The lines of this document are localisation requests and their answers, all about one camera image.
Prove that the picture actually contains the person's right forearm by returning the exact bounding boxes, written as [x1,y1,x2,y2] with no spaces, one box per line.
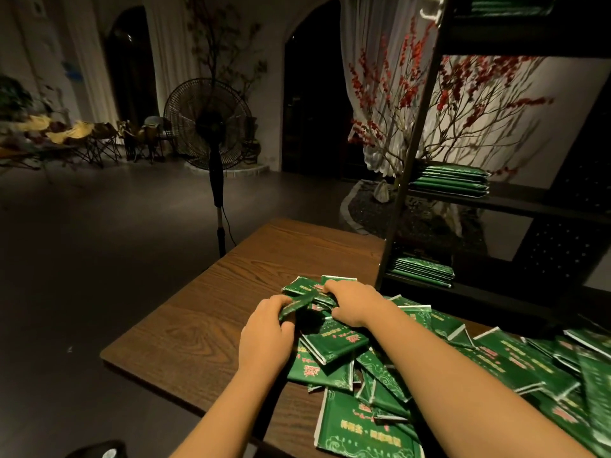
[367,300,598,458]

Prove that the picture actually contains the red berry branches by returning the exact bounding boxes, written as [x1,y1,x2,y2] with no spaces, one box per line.
[346,18,555,184]

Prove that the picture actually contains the person's left forearm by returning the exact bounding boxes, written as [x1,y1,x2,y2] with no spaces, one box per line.
[172,362,290,458]

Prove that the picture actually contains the white curtain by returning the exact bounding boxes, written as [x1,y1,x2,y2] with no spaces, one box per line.
[339,0,452,179]
[57,0,122,126]

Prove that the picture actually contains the dark vase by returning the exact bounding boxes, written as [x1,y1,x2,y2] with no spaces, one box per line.
[241,114,263,166]

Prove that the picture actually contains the black standing fan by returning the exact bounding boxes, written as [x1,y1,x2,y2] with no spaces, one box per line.
[162,77,254,260]

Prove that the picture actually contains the black trash bin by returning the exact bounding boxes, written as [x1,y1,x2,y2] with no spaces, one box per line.
[67,440,128,458]

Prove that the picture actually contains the black metal shelf rack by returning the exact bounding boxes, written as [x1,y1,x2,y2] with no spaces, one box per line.
[374,0,611,332]

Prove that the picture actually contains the person's left hand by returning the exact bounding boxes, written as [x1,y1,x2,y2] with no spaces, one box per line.
[237,293,298,380]

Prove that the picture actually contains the pile of green packets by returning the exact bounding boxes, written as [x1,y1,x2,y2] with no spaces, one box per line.
[279,274,611,458]

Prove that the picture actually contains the person's right hand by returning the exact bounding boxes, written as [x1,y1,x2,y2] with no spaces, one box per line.
[321,279,389,332]

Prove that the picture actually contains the white hook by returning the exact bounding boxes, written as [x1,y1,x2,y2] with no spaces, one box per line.
[419,0,448,24]

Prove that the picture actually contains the bare branched tree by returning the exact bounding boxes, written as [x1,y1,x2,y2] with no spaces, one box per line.
[181,0,270,113]

